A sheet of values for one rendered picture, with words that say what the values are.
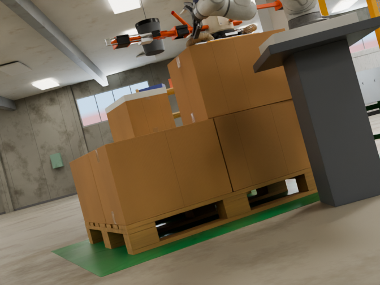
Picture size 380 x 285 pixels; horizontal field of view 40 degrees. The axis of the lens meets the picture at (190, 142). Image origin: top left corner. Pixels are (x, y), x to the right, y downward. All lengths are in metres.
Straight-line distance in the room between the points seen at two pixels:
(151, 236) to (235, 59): 1.05
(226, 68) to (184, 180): 0.66
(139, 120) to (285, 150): 1.87
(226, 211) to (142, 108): 2.00
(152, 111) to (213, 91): 1.81
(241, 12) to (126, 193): 1.03
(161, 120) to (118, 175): 2.08
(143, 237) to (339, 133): 1.03
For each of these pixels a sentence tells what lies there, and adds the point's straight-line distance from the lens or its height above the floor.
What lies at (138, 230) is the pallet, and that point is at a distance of 2.52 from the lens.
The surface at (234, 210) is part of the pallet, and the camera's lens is 2.72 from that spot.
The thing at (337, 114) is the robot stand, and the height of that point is 0.39.
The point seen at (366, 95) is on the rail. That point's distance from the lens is 3.10.
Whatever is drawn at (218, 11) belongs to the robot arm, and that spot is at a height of 1.02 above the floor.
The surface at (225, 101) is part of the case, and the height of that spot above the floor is 0.62.
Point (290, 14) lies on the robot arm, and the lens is 2.50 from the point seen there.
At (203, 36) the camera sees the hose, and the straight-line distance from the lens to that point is 2.91.
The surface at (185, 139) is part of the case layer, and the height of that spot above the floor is 0.47.
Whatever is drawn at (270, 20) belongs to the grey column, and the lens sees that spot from 4.48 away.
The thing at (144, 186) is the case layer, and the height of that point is 0.30.
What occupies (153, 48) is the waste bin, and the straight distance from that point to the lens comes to 10.74.
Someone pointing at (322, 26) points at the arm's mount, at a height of 0.79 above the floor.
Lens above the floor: 0.40
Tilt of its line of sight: 1 degrees up
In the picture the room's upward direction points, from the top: 15 degrees counter-clockwise
